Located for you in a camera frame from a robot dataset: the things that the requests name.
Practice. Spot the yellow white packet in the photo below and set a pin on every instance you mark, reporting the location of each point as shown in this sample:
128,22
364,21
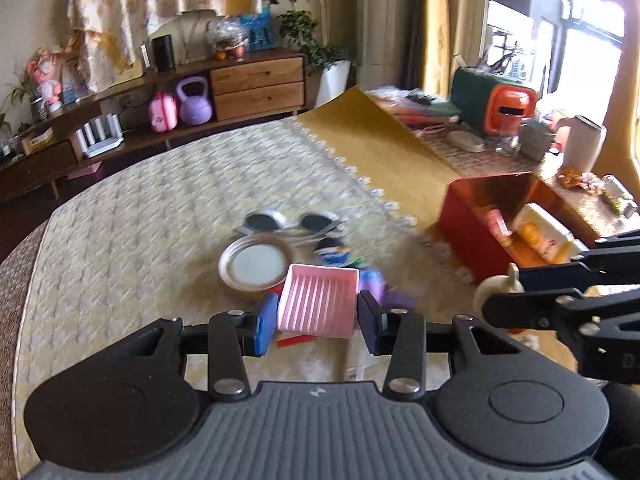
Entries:
542,234

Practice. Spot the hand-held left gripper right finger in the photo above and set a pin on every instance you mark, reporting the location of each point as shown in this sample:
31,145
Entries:
367,327

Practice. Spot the orange snack wrapper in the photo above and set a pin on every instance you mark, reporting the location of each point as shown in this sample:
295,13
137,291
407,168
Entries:
575,180

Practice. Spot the red flat strip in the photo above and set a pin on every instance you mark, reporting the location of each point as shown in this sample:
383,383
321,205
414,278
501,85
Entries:
296,341

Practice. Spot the grey mug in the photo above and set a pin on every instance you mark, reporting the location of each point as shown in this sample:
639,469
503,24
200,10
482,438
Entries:
535,140

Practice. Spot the floral hanging cloth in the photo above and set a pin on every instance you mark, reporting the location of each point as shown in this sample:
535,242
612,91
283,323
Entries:
120,5

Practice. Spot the white jug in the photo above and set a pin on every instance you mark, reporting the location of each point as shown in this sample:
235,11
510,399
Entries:
582,145

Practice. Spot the tall green houseplant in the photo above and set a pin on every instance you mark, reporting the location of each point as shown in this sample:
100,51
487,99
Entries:
300,25

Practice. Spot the pink toy suitcase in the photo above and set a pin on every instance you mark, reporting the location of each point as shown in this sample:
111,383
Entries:
163,112

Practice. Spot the small green plastic object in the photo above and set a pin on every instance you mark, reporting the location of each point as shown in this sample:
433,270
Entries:
357,262

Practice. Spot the blue photo print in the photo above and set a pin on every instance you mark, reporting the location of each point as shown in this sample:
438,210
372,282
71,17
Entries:
259,32

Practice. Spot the green orange appliance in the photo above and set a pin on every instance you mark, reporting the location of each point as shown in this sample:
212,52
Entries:
480,95

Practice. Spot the small pink packet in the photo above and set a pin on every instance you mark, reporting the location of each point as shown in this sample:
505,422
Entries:
497,222

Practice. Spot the black cylinder speaker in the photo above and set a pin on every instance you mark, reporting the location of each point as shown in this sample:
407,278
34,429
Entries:
163,52

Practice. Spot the pink low box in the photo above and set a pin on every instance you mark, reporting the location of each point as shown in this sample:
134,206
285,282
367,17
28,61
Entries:
82,172

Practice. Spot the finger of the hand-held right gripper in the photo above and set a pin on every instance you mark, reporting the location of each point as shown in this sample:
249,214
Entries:
520,306
550,276

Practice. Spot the small potted plant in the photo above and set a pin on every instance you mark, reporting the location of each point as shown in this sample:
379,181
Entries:
35,105

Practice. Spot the pile of flat packets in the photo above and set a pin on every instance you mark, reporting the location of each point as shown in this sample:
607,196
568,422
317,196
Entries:
415,110

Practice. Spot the clear bag of fruit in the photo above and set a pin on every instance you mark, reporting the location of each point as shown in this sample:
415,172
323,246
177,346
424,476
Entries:
227,37

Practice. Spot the small clear black-capped bottle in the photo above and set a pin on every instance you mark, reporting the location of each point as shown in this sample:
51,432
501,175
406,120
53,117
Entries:
334,252

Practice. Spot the pink doll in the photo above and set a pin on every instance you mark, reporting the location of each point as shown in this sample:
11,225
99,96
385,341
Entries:
47,72

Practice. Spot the light wooden drawer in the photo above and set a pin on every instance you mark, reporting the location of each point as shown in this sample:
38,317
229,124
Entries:
256,74
260,101

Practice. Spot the white router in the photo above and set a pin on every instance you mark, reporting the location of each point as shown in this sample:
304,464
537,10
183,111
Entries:
100,140

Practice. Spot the yellow cardboard box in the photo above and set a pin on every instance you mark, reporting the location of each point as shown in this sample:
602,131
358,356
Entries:
37,141

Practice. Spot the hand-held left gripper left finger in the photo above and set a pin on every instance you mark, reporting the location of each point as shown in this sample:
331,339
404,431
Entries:
266,322

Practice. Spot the woven table cover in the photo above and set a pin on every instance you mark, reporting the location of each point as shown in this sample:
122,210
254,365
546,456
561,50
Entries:
470,160

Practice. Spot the purple plastic object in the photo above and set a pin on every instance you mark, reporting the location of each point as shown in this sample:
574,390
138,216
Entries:
375,285

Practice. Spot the cream rounded object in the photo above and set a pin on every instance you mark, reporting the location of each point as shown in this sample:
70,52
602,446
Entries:
492,287

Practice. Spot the white round coaster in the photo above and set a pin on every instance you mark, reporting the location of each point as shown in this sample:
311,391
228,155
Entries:
465,141

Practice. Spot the white planter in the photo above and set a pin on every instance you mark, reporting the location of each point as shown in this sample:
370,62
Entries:
332,82

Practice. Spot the purple kettlebell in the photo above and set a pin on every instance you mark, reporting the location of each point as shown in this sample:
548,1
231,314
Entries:
194,106

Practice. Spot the pink ribbed plastic tray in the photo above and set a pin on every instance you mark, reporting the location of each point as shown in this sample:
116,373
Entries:
317,300

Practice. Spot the round metal jar lid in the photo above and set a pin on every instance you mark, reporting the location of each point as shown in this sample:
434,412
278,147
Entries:
255,266

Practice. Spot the white swimming goggles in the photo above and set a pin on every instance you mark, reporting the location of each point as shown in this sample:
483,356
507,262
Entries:
265,221

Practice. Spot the yellow curtain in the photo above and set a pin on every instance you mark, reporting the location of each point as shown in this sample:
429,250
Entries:
437,25

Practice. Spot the orange storage box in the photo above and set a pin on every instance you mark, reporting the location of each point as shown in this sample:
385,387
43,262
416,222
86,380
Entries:
465,220

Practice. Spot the wooden media cabinet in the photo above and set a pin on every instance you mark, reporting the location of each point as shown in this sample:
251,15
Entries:
45,165

